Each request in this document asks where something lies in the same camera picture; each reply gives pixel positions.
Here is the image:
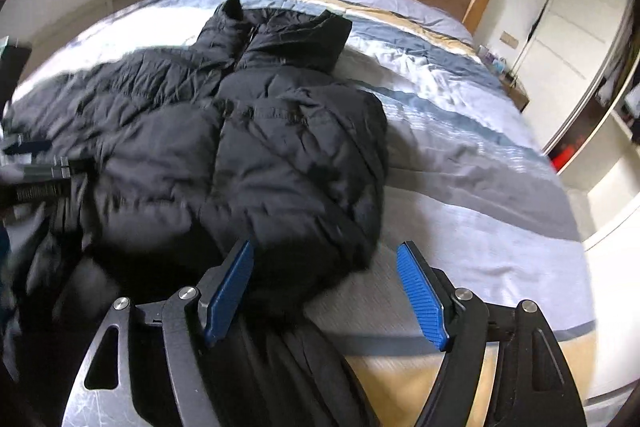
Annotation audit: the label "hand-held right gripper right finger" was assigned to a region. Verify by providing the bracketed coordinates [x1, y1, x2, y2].
[396, 241, 588, 427]

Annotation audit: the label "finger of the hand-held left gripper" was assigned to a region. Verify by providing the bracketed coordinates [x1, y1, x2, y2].
[0, 156, 75, 205]
[1, 134, 55, 156]

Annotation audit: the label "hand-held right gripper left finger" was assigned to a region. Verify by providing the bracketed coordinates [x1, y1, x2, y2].
[60, 239, 257, 427]

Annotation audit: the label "black puffer jacket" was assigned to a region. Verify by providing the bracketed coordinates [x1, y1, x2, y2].
[0, 0, 392, 427]

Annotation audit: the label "striped blue bed duvet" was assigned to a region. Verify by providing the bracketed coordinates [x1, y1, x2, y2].
[10, 0, 601, 408]

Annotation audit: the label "red item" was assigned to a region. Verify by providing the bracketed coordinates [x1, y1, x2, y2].
[549, 146, 573, 172]

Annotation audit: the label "wooden nightstand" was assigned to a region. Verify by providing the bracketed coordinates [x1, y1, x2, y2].
[502, 74, 531, 112]

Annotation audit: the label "open white shelf unit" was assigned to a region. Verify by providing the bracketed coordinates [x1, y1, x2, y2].
[547, 42, 640, 253]

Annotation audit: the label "small bottles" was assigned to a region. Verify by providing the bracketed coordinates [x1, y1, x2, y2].
[477, 44, 511, 75]

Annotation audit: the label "white wardrobe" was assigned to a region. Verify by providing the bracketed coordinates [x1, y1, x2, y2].
[512, 0, 637, 150]

